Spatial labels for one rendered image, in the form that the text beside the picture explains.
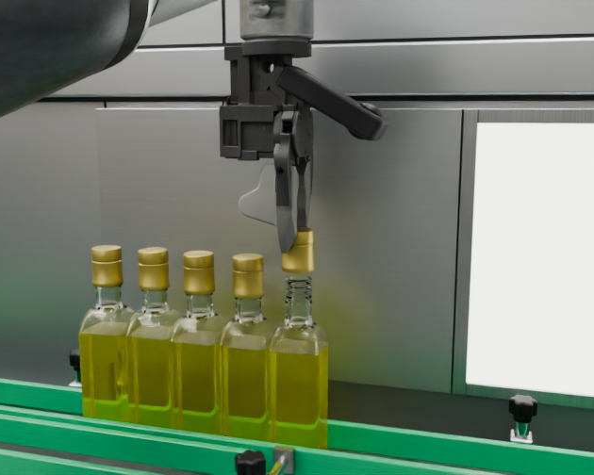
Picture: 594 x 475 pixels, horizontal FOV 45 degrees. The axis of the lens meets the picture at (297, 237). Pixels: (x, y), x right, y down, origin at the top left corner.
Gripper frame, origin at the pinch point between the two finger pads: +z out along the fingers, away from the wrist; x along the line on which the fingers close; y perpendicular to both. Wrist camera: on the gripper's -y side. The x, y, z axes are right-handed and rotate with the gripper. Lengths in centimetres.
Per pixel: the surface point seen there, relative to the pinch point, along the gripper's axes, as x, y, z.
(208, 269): 0.6, 9.9, 3.9
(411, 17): -14.9, -9.7, -23.9
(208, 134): -12.3, 14.9, -10.3
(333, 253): -12.1, -1.2, 4.1
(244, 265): 1.6, 5.4, 3.0
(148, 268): 1.1, 16.9, 4.1
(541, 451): -2.9, -26.0, 22.4
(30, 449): 5.5, 30.8, 25.6
